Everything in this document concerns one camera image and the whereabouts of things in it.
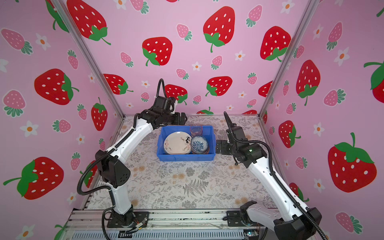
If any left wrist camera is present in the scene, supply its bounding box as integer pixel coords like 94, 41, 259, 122
153, 96, 176, 114

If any cream floral plate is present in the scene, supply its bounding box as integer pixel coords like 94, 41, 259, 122
164, 132, 192, 155

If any pink glass cup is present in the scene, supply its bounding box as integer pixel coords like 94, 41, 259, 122
190, 125, 203, 137

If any blue white speckled bowl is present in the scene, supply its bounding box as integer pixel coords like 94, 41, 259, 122
191, 136, 209, 154

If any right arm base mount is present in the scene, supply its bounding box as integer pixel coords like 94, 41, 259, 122
223, 210, 264, 227

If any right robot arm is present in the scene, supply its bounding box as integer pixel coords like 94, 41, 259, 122
216, 140, 327, 240

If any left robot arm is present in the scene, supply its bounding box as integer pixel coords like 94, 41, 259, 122
77, 109, 188, 227

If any blue plastic bin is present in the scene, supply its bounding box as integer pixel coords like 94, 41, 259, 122
157, 125, 216, 162

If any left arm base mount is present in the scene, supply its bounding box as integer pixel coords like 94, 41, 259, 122
105, 211, 150, 229

